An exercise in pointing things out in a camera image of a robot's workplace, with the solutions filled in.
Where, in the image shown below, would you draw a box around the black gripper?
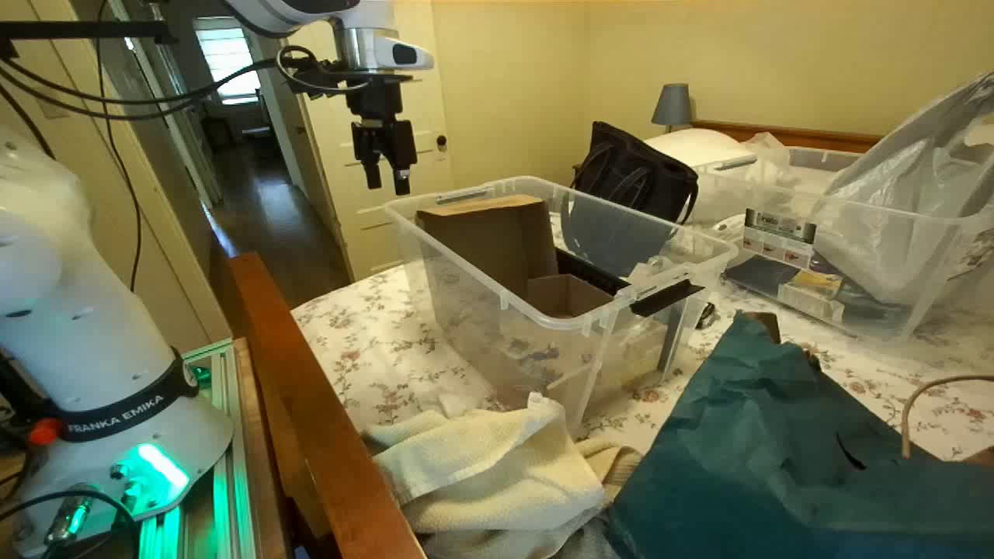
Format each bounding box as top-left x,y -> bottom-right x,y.
348,74 -> 422,202

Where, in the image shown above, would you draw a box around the brown cardboard box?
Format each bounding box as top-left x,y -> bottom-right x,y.
413,192 -> 564,304

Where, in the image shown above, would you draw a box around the clear plastic storage bin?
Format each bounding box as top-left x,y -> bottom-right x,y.
381,170 -> 739,432

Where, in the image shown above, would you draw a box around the hallway window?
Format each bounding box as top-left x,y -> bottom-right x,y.
192,22 -> 265,105

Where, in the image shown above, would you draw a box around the black fabric bag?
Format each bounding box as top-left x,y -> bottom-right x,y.
569,119 -> 702,227

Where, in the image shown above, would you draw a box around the wooden bed footboard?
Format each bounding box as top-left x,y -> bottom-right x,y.
211,247 -> 428,559

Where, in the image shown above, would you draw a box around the grey table lamp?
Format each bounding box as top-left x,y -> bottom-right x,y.
650,81 -> 699,134

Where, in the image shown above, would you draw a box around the cream towel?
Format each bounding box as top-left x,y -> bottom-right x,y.
365,392 -> 629,559

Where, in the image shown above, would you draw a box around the white pillow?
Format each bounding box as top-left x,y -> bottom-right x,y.
642,124 -> 763,175

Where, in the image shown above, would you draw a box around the black metal stand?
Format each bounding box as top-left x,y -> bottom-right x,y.
0,17 -> 182,47

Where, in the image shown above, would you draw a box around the green lit robot platform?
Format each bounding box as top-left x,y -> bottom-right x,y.
133,338 -> 265,559

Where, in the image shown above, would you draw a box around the dark flat package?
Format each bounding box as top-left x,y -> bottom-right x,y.
723,255 -> 819,304

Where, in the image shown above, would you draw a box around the printed leaflet in bag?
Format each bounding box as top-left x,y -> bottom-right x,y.
739,206 -> 819,267

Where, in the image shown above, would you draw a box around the wooden headboard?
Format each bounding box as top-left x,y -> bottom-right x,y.
686,119 -> 883,154

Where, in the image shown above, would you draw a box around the teal fabric bag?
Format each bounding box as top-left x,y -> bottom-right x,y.
603,311 -> 994,559

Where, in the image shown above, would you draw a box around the clear bin with packages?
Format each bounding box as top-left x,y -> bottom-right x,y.
719,142 -> 994,346

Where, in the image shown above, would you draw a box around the translucent plastic bag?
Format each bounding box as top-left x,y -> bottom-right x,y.
811,69 -> 994,311

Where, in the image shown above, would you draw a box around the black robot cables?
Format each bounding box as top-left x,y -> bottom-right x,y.
0,41 -> 362,295

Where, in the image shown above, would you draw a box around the thin brown cord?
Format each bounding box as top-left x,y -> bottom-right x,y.
898,372 -> 994,460

